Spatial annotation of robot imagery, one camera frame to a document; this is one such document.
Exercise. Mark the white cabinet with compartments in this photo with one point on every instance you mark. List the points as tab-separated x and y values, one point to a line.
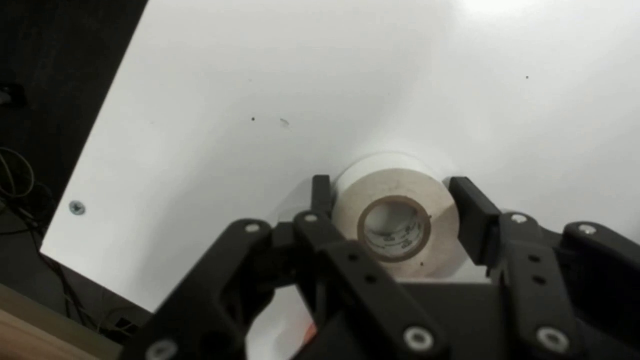
228	108

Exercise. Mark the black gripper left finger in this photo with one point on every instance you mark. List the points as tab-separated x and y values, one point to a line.
357	304

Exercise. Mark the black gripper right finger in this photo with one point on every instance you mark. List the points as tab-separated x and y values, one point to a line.
570	294

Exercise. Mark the white tape roll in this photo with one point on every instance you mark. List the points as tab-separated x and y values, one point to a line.
401	212

